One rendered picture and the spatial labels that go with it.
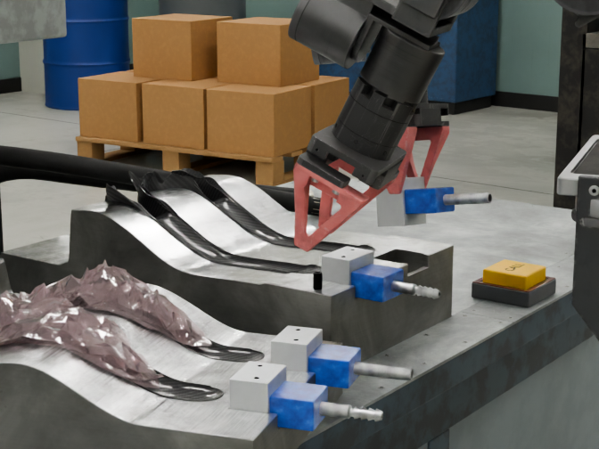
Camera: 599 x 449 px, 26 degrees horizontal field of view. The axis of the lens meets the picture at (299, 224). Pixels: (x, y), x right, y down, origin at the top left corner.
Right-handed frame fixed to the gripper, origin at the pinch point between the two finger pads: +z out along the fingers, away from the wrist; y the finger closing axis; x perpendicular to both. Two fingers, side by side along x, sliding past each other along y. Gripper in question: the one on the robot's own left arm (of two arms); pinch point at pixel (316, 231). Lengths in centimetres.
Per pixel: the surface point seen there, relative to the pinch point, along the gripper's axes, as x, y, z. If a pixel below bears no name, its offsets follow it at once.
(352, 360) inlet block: 8.0, -3.3, 10.6
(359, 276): 2.8, -19.4, 9.3
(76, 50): -312, -648, 220
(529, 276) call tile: 18, -48, 9
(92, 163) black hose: -46, -61, 32
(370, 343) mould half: 6.9, -22.4, 16.6
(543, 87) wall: -42, -748, 115
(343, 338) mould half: 4.6, -17.3, 15.4
